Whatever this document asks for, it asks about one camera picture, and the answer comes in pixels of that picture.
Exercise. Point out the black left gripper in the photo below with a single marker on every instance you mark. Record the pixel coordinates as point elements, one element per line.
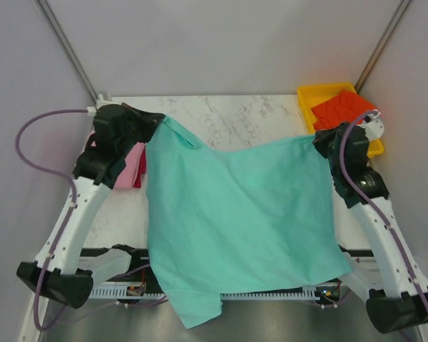
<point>151,120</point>

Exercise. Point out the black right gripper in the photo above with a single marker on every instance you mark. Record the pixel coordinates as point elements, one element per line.
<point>323,136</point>

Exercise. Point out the teal t shirt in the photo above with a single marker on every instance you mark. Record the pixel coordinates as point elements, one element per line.
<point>259,219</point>

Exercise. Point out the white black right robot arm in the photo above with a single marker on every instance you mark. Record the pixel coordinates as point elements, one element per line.
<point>396,295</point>

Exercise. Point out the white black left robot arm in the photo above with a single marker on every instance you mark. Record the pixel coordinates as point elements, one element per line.
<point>64,270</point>

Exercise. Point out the orange t shirt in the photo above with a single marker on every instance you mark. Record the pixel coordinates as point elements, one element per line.
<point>344,107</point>

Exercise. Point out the yellow plastic tray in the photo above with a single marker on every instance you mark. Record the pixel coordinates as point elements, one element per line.
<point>311,95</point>

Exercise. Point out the crimson folded t shirt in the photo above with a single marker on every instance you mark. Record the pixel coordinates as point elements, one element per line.
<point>140,170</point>

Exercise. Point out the pink folded t shirt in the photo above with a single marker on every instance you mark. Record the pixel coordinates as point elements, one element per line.
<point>126,178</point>

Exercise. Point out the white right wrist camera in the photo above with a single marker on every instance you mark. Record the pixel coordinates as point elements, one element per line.
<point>373,125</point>

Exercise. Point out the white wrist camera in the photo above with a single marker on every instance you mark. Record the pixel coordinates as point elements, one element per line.
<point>102,99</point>
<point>373,125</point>

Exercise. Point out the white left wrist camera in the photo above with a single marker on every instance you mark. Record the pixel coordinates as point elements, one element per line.
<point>102,99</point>

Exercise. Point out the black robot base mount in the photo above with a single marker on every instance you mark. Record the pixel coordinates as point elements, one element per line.
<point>120,263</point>

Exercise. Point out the right aluminium corner post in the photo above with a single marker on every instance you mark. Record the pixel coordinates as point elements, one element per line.
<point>393,24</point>

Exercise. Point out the aluminium corner post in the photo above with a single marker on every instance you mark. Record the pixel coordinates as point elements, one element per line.
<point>56,28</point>
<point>393,24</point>

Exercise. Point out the left aluminium corner post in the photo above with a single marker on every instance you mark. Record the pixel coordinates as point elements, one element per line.
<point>56,28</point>

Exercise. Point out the white slotted cable duct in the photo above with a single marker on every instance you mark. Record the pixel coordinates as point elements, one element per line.
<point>134,291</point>

